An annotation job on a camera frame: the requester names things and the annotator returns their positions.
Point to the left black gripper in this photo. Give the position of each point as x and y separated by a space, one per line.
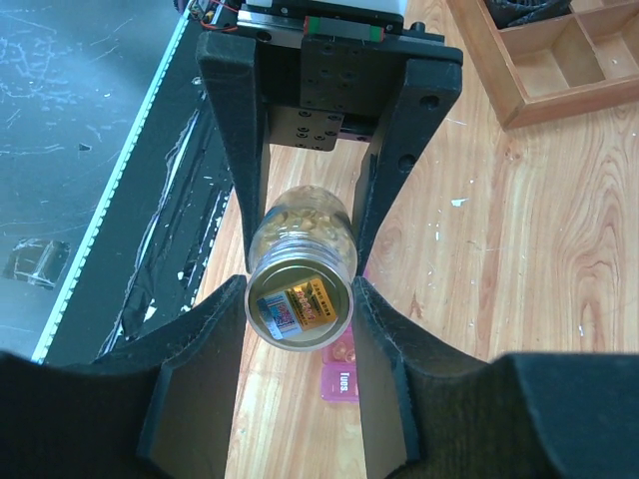
318 75

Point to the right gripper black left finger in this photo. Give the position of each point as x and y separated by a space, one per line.
161 406

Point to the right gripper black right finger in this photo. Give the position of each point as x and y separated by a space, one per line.
428 410

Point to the pink weekly pill organizer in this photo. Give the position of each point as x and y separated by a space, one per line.
338 381

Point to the gold bottle lid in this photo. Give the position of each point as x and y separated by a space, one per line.
299 304

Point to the clear bottle yellow capsules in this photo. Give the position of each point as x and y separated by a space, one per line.
306 213

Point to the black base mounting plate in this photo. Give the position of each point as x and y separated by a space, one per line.
140 263

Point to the wooden compartment tray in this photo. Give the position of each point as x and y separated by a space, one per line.
574 64

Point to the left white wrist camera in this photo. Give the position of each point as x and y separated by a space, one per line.
324 5

